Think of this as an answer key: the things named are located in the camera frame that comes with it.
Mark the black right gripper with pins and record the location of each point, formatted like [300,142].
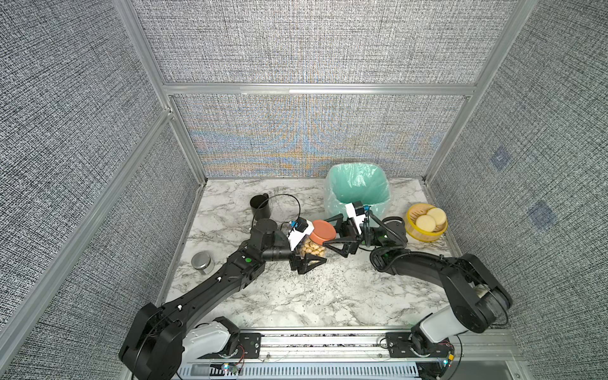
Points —
[360,237]

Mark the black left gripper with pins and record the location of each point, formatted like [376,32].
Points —
[301,265]

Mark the orange jar lid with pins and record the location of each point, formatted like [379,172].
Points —
[323,231]

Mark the orange lid peanut jar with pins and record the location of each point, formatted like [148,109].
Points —
[310,247]

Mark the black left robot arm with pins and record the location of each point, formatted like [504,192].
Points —
[154,345]

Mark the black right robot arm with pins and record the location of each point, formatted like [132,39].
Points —
[476,299]

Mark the green trash bin with liner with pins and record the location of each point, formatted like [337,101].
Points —
[356,182]

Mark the black mug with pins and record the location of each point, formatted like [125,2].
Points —
[260,207]

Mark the yellow bamboo steamer basket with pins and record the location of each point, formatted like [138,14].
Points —
[412,214]

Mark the pale round bun, front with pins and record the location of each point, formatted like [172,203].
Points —
[426,223]

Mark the pale round bun, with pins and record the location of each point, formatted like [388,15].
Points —
[426,223]
[438,214]

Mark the pale round bun, rear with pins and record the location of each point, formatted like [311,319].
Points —
[438,214]

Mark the small silver lid jar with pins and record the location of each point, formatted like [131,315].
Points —
[202,262]

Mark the aluminium front rail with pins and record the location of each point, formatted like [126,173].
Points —
[350,353]

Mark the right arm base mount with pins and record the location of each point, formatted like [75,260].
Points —
[402,345]

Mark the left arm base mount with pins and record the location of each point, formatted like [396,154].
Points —
[244,344]

